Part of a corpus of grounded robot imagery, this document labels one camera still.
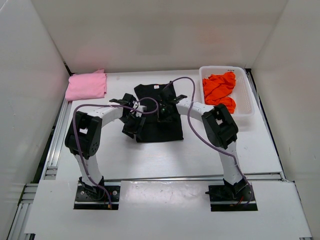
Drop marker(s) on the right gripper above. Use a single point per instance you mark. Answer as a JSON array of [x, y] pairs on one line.
[[164, 116]]

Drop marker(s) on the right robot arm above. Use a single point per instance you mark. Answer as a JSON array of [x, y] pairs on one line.
[[220, 128]]

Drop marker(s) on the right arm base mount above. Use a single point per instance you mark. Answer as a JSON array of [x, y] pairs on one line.
[[224, 198]]

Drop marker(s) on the white front cover board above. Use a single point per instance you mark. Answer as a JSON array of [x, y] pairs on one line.
[[178, 210]]

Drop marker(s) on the pink t shirt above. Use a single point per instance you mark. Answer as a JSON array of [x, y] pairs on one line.
[[87, 86]]

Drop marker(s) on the white plastic basket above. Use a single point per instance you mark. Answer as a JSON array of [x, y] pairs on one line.
[[241, 93]]

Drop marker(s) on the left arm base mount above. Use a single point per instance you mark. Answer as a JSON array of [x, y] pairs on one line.
[[94, 198]]

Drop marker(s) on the black t shirt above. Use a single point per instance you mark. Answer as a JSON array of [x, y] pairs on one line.
[[155, 131]]

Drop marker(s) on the orange garment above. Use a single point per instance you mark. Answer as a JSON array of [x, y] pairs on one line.
[[217, 89]]

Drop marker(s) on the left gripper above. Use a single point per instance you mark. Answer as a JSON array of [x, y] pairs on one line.
[[133, 125]]

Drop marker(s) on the aluminium table frame rail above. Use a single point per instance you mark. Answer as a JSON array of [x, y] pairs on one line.
[[46, 170]]

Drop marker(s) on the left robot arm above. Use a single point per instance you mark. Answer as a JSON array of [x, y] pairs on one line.
[[84, 135]]

